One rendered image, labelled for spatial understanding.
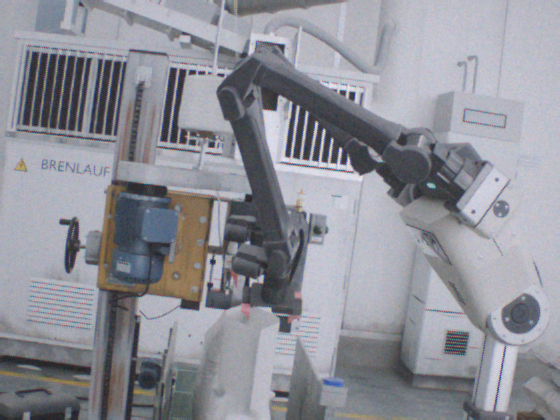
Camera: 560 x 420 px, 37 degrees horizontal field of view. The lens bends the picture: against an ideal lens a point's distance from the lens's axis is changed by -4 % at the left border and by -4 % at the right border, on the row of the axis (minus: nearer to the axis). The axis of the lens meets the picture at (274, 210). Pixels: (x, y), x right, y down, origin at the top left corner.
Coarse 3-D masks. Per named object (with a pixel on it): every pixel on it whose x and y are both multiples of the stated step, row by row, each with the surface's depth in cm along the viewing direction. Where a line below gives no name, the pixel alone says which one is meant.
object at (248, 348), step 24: (240, 312) 252; (264, 312) 248; (240, 336) 225; (264, 336) 223; (240, 360) 224; (264, 360) 225; (216, 384) 236; (240, 384) 223; (264, 384) 228; (216, 408) 228; (240, 408) 220; (264, 408) 228
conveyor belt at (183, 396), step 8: (184, 368) 440; (192, 368) 442; (184, 376) 424; (192, 376) 426; (176, 384) 406; (184, 384) 408; (192, 384) 411; (176, 392) 392; (184, 392) 394; (192, 392) 396; (176, 400) 379; (184, 400) 381; (192, 400) 382; (176, 408) 367; (184, 408) 368; (176, 416) 355; (184, 416) 357
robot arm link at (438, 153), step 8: (408, 136) 172; (416, 136) 171; (424, 136) 172; (400, 144) 171; (408, 144) 169; (416, 144) 168; (424, 144) 170; (432, 144) 172; (440, 144) 172; (432, 152) 169; (440, 152) 169; (432, 160) 169; (440, 160) 168; (432, 168) 169
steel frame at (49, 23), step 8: (40, 0) 601; (48, 0) 602; (56, 0) 602; (64, 0) 602; (40, 8) 602; (48, 8) 602; (56, 8) 602; (64, 8) 603; (40, 16) 602; (48, 16) 602; (56, 16) 603; (64, 16) 603; (72, 16) 604; (40, 24) 602; (48, 24) 603; (56, 24) 603; (40, 32) 603; (48, 32) 603; (56, 32) 604; (64, 32) 604
